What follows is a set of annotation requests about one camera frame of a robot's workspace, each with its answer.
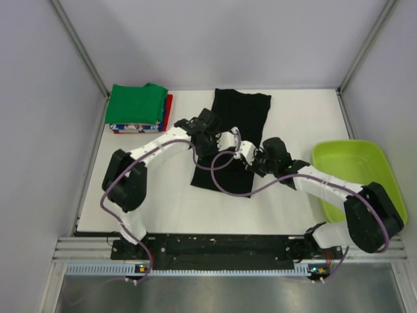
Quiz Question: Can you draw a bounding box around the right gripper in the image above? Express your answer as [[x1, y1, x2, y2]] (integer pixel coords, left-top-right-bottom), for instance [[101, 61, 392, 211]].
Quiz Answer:
[[243, 149, 278, 178]]

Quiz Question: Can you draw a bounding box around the black t-shirt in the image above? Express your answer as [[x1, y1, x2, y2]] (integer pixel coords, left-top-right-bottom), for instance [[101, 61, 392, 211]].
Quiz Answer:
[[189, 87, 272, 198]]

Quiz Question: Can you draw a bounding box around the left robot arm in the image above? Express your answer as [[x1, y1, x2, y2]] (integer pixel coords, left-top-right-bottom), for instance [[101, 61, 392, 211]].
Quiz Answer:
[[100, 109, 241, 259]]

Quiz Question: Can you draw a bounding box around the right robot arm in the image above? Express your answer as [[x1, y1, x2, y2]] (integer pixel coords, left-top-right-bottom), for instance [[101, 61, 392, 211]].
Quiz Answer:
[[238, 137, 404, 258]]

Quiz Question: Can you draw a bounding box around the red folded t-shirt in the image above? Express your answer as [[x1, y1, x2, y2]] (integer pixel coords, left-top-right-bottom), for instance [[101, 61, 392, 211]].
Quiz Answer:
[[112, 94, 174, 136]]

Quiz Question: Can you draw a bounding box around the green folded t-shirt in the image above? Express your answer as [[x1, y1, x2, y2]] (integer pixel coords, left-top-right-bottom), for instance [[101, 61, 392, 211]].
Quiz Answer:
[[105, 83, 168, 125]]

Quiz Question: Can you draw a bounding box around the lime green plastic bin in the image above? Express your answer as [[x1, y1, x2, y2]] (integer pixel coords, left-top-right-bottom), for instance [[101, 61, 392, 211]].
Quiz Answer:
[[311, 140, 408, 223]]

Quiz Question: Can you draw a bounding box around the blue printed folded t-shirt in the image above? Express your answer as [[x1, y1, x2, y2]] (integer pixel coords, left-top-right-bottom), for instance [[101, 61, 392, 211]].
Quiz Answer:
[[109, 97, 170, 134]]

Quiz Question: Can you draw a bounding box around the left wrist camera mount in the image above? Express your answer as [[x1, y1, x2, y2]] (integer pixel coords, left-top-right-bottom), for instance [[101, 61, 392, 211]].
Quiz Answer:
[[216, 127, 241, 152]]

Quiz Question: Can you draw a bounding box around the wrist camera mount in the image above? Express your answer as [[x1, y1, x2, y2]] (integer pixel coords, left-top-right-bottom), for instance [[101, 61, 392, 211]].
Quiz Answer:
[[234, 141, 258, 166], [216, 127, 241, 152]]

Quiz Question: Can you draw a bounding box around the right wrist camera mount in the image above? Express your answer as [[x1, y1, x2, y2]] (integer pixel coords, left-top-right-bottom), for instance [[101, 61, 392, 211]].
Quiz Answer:
[[234, 141, 258, 166]]

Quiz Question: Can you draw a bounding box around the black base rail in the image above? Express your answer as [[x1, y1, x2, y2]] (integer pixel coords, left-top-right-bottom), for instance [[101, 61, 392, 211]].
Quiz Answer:
[[110, 233, 342, 270]]

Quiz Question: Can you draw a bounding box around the right aluminium frame post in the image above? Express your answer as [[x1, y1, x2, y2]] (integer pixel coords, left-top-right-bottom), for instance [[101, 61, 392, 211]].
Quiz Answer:
[[338, 0, 399, 96]]

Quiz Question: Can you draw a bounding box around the aluminium frame post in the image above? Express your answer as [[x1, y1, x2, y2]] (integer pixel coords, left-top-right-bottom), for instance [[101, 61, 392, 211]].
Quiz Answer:
[[48, 0, 109, 98], [338, 0, 399, 96]]

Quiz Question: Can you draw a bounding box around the grey slotted cable duct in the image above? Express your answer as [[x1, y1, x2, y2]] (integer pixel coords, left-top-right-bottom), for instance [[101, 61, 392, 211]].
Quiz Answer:
[[65, 263, 328, 277]]

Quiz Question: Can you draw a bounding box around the aluminium front frame rail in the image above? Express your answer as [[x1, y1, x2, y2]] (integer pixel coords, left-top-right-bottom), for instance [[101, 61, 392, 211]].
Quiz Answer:
[[52, 236, 408, 263]]

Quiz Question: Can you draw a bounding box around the left aluminium frame post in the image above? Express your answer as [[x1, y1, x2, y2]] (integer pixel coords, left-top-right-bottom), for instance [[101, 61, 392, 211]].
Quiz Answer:
[[48, 0, 109, 98]]

